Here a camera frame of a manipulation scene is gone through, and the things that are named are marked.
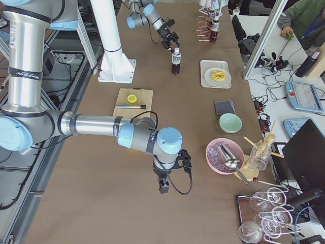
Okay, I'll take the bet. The white plate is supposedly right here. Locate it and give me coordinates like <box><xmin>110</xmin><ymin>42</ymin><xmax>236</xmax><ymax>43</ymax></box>
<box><xmin>204</xmin><ymin>68</ymin><xmax>231</xmax><ymax>87</ymax></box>

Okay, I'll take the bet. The glass mug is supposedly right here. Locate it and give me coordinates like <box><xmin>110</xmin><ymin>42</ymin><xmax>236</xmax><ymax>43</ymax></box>
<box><xmin>248</xmin><ymin>142</ymin><xmax>271</xmax><ymax>171</ymax></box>

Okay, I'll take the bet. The white wire cup rack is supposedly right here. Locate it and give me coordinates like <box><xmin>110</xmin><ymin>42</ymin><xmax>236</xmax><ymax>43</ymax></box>
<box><xmin>199</xmin><ymin>0</ymin><xmax>229</xmax><ymax>17</ymax></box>

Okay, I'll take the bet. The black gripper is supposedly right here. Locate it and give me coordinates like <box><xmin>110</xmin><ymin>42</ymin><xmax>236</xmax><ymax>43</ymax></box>
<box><xmin>157</xmin><ymin>24</ymin><xmax>180</xmax><ymax>53</ymax></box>
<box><xmin>153</xmin><ymin>157</ymin><xmax>169</xmax><ymax>194</ymax></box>

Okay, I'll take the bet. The metal ice scoop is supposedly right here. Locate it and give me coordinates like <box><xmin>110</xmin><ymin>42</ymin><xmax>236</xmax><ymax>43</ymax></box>
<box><xmin>219</xmin><ymin>144</ymin><xmax>249</xmax><ymax>185</ymax></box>

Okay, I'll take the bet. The tea bottle in rack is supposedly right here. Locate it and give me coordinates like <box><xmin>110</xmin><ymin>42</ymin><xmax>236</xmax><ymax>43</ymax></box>
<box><xmin>209</xmin><ymin>17</ymin><xmax>220</xmax><ymax>43</ymax></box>

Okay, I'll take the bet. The person green jacket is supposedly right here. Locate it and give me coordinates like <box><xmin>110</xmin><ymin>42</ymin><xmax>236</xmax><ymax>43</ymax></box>
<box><xmin>277</xmin><ymin>0</ymin><xmax>324</xmax><ymax>51</ymax></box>

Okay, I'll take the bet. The wine glass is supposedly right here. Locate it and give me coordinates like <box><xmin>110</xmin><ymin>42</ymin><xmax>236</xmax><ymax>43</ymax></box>
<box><xmin>266</xmin><ymin>187</ymin><xmax>287</xmax><ymax>206</ymax></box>
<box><xmin>259</xmin><ymin>207</ymin><xmax>293</xmax><ymax>238</ymax></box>
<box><xmin>238</xmin><ymin>221</ymin><xmax>263</xmax><ymax>243</ymax></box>
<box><xmin>249</xmin><ymin>192</ymin><xmax>272</xmax><ymax>211</ymax></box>

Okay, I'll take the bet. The half lemon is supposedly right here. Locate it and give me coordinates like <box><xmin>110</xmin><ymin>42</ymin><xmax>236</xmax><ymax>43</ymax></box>
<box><xmin>127</xmin><ymin>94</ymin><xmax>138</xmax><ymax>104</ymax></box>

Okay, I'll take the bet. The green bowl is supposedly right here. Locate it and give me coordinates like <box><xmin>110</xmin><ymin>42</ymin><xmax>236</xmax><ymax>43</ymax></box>
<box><xmin>219</xmin><ymin>113</ymin><xmax>242</xmax><ymax>134</ymax></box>

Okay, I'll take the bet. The tea bottle white cap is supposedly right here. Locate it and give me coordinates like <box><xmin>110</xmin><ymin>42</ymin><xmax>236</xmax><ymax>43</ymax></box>
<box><xmin>171</xmin><ymin>48</ymin><xmax>181</xmax><ymax>75</ymax></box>

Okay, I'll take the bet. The wooden mug tree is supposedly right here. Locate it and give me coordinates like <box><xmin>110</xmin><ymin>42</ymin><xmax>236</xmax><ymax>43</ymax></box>
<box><xmin>242</xmin><ymin>120</ymin><xmax>284</xmax><ymax>181</ymax></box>

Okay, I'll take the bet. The grey folded cloth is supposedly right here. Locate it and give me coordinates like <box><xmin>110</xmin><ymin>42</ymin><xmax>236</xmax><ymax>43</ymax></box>
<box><xmin>214</xmin><ymin>100</ymin><xmax>236</xmax><ymax>116</ymax></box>

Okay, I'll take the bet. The wooden cutting board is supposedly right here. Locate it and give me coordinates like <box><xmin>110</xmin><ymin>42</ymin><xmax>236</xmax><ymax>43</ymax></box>
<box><xmin>113</xmin><ymin>88</ymin><xmax>153</xmax><ymax>117</ymax></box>

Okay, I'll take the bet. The glazed donut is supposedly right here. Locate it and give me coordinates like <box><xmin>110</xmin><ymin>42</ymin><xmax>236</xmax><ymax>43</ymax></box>
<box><xmin>211</xmin><ymin>71</ymin><xmax>225</xmax><ymax>81</ymax></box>

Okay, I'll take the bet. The black monitor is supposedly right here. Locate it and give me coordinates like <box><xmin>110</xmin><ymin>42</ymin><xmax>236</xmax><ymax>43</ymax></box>
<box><xmin>282</xmin><ymin>119</ymin><xmax>324</xmax><ymax>191</ymax></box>

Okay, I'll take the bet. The copper wire bottle rack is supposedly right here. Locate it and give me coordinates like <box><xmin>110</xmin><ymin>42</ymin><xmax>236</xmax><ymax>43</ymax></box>
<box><xmin>196</xmin><ymin>16</ymin><xmax>213</xmax><ymax>42</ymax></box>

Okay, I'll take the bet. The black camera stand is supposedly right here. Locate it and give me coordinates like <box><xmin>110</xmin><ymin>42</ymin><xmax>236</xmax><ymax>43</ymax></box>
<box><xmin>232</xmin><ymin>15</ymin><xmax>260</xmax><ymax>66</ymax></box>

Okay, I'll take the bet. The blue teach pendant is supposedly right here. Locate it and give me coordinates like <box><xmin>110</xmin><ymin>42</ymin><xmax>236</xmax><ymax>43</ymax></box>
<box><xmin>285</xmin><ymin>81</ymin><xmax>324</xmax><ymax>113</ymax></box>
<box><xmin>283</xmin><ymin>117</ymin><xmax>314</xmax><ymax>138</ymax></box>

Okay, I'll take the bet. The cream serving tray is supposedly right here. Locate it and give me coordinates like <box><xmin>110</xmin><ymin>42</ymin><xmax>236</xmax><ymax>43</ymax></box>
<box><xmin>200</xmin><ymin>59</ymin><xmax>232</xmax><ymax>89</ymax></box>

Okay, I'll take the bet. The aluminium frame post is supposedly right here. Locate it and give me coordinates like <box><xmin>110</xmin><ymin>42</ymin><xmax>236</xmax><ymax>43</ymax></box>
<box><xmin>243</xmin><ymin>0</ymin><xmax>287</xmax><ymax>80</ymax></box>

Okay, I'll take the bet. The black water bottle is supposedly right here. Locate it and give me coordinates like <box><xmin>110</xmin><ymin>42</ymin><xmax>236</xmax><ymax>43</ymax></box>
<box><xmin>295</xmin><ymin>49</ymin><xmax>321</xmax><ymax>78</ymax></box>

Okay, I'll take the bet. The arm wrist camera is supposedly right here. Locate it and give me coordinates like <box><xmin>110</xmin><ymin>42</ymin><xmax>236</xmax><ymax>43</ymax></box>
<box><xmin>175</xmin><ymin>149</ymin><xmax>192</xmax><ymax>174</ymax></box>

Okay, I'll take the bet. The pink bowl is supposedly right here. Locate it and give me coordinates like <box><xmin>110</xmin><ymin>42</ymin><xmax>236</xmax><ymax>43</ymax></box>
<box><xmin>206</xmin><ymin>138</ymin><xmax>244</xmax><ymax>175</ymax></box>

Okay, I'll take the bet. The person hand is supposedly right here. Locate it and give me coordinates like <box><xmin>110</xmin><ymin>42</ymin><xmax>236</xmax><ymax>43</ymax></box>
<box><xmin>280</xmin><ymin>25</ymin><xmax>294</xmax><ymax>38</ymax></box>

